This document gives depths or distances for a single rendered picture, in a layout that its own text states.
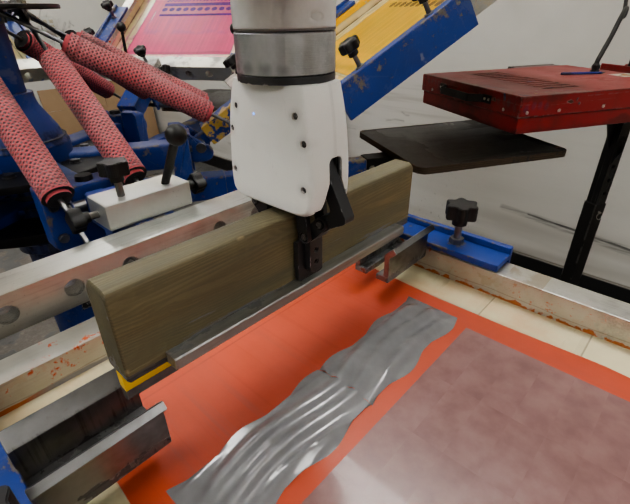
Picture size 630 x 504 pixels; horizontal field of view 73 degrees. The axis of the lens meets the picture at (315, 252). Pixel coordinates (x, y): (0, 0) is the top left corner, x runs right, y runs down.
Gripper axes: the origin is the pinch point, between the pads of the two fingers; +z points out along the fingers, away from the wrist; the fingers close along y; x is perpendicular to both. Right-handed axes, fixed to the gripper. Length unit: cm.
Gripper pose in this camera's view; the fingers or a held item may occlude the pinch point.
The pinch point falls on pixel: (293, 248)
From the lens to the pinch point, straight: 40.2
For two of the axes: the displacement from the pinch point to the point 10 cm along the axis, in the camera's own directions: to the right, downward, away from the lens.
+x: 6.8, -3.6, 6.4
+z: 0.1, 8.7, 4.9
